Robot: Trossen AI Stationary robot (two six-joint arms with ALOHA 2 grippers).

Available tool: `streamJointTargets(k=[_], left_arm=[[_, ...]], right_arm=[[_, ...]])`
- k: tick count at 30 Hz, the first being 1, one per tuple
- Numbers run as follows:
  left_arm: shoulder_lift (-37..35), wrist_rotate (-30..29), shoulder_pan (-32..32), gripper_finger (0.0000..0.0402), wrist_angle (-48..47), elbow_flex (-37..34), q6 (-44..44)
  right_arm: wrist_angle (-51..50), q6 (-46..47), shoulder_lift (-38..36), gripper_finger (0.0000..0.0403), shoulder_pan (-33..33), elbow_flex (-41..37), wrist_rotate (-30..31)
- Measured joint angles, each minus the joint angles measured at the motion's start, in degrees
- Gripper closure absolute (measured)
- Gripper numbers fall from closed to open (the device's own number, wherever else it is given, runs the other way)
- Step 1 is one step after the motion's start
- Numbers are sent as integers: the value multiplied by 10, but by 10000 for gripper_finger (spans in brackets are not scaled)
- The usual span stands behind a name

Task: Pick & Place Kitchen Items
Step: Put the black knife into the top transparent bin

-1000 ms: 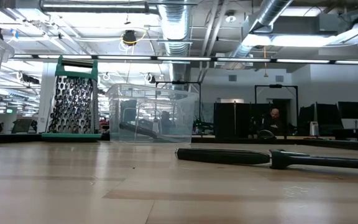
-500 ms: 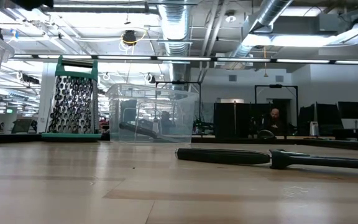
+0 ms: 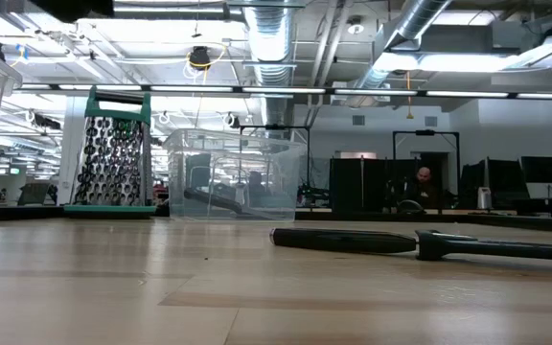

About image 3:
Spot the black partition panel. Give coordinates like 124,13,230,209
329,157,421,213

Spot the black light bar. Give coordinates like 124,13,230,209
2,83,552,101

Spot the thick black sheathed knife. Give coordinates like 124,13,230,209
268,226,552,264

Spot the person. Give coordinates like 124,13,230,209
398,166,445,213

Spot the teal metal box grater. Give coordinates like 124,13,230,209
62,85,158,216

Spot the black overhead camera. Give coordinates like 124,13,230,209
188,45,213,72

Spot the silver ventilation duct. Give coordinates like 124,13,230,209
347,0,452,104
242,0,297,128

